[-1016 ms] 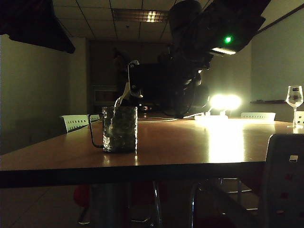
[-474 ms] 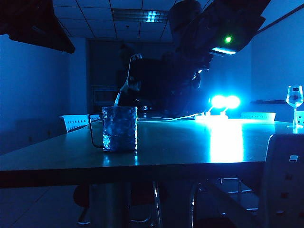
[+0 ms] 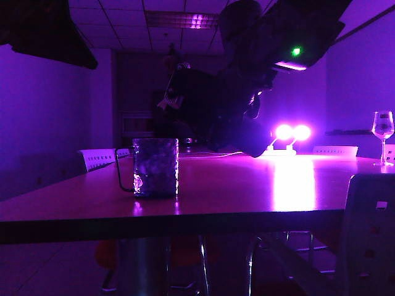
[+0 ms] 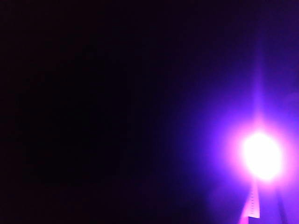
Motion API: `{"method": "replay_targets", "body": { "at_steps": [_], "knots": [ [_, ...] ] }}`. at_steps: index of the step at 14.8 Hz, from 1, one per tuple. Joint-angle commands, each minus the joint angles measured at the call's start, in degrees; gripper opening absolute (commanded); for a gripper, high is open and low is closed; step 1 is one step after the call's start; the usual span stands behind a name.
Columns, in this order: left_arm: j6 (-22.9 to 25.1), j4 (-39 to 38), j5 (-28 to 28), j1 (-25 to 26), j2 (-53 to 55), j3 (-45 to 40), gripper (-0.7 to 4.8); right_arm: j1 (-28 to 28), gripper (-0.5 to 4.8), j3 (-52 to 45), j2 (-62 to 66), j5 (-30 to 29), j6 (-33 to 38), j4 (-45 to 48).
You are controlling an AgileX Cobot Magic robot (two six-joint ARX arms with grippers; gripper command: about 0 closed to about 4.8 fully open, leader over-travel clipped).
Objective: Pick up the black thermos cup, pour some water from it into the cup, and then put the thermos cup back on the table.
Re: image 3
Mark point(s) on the metal table pedestal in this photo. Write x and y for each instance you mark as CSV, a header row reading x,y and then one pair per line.
x,y
139,268

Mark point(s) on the white slotted plastic chair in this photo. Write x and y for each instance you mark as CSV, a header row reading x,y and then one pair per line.
x,y
336,150
123,152
94,160

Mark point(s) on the ceiling light panel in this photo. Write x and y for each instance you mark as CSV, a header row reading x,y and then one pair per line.
x,y
194,20

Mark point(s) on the dark background cabinet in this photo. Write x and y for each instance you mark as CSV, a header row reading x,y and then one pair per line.
x,y
135,92

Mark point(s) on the black thermos with flip lid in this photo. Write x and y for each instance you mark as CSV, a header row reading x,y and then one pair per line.
x,y
257,145

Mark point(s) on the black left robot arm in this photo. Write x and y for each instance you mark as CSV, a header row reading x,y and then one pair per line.
x,y
46,31

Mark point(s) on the white chair with square holes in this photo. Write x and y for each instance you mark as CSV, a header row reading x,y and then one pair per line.
x,y
390,154

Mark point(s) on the clear wine glass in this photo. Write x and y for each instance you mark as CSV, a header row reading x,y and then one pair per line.
x,y
382,126

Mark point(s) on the red plastic chair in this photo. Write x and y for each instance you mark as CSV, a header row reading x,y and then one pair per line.
x,y
106,253
191,253

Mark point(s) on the grey plastic chair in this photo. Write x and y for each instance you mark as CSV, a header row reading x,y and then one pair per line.
x,y
370,246

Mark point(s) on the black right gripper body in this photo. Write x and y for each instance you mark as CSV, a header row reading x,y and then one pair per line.
x,y
213,105

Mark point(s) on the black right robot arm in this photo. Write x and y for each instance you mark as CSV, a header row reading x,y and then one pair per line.
x,y
308,27

